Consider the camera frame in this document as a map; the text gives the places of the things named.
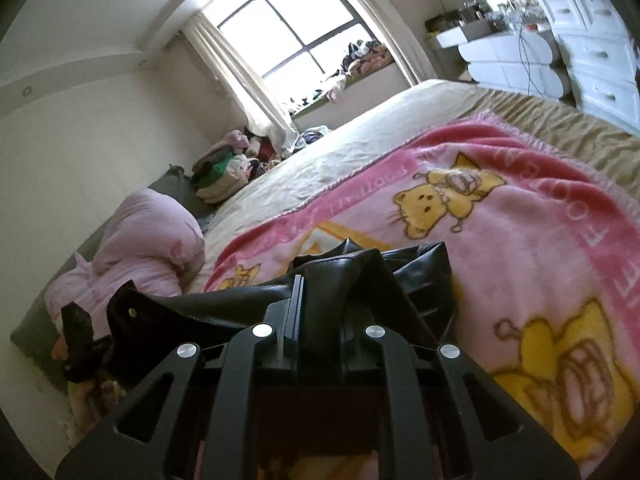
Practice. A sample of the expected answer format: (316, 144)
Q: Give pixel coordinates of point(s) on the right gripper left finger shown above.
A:
(194, 415)

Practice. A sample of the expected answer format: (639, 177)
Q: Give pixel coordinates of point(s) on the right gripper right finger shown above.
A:
(417, 407)

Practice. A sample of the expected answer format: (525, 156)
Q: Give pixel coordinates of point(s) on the black leather jacket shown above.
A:
(408, 290)

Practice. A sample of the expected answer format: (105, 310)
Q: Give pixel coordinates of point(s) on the stack of folded clothes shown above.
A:
(229, 165)

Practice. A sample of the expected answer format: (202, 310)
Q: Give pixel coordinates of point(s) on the pink cartoon blanket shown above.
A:
(544, 255)

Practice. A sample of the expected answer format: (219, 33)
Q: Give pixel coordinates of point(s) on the pink quilt bundle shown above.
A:
(151, 240)

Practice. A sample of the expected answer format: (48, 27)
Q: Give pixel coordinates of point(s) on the beige bed sheet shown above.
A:
(612, 151)

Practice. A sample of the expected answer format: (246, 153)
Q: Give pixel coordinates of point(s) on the cream curtain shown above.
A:
(249, 91)

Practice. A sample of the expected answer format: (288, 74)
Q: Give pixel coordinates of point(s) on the white dresser with clutter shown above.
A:
(509, 47)

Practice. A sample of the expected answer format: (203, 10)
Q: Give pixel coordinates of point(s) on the white drawer cabinet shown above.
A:
(600, 58)

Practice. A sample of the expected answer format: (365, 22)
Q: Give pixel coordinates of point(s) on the plush toys on windowsill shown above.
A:
(361, 60)

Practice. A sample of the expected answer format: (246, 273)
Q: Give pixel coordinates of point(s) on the window with dark frame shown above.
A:
(294, 45)

